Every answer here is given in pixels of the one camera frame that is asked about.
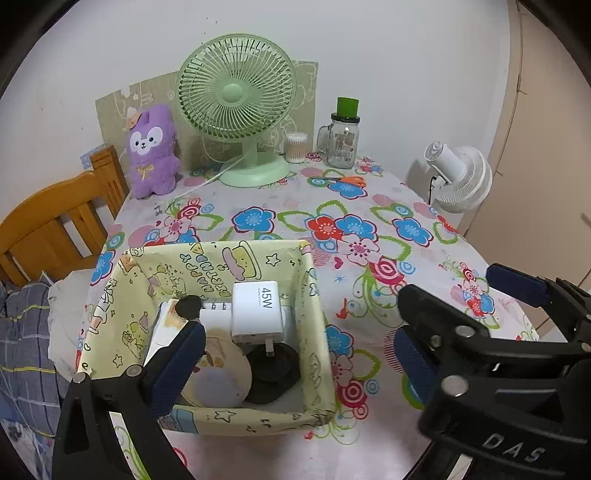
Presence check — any round cream compact mirror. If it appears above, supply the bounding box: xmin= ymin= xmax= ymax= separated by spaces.
xmin=181 ymin=336 xmax=252 ymax=408

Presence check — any white rectangular power adapter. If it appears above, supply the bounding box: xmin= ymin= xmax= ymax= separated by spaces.
xmin=198 ymin=302 xmax=297 ymax=347

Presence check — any white 45W charger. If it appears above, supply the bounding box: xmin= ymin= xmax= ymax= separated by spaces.
xmin=230 ymin=281 xmax=284 ymax=356

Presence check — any lavender oval soap-like object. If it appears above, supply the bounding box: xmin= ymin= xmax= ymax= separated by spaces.
xmin=190 ymin=369 xmax=245 ymax=408

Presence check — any blue plaid bedding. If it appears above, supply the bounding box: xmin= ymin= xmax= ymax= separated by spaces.
xmin=1 ymin=282 xmax=67 ymax=468

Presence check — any white rectangular box orange label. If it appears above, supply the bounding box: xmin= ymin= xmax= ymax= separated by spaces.
xmin=143 ymin=299 xmax=188 ymax=366

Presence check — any yellow cartoon fabric storage box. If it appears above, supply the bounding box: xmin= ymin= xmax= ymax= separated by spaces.
xmin=76 ymin=240 xmax=335 ymax=436

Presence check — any floral tablecloth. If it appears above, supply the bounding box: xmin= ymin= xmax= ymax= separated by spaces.
xmin=80 ymin=155 xmax=537 ymax=479

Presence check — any wooden bed headboard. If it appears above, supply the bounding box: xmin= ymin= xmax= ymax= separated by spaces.
xmin=0 ymin=146 xmax=129 ymax=287

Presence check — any white clip fan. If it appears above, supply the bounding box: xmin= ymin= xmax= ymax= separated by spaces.
xmin=424 ymin=141 xmax=493 ymax=214

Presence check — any glass mason jar green lid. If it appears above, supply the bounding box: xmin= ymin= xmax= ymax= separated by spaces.
xmin=317 ymin=97 xmax=361 ymax=169

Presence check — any purple plush bunny toy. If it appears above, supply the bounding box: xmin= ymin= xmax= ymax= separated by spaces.
xmin=126 ymin=104 xmax=180 ymax=199

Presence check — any cotton swab container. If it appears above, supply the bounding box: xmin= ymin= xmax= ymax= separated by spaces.
xmin=283 ymin=132 xmax=308 ymax=164

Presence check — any green desk fan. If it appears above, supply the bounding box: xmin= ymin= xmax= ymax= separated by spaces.
xmin=176 ymin=33 xmax=297 ymax=188

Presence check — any black round suction mount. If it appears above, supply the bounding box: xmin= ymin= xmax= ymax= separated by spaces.
xmin=246 ymin=343 xmax=301 ymax=405

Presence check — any white fan power cable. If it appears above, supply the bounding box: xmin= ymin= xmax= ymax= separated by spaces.
xmin=177 ymin=154 xmax=246 ymax=197

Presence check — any beige cartoon wall sheet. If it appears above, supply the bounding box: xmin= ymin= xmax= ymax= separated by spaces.
xmin=95 ymin=60 xmax=318 ymax=173

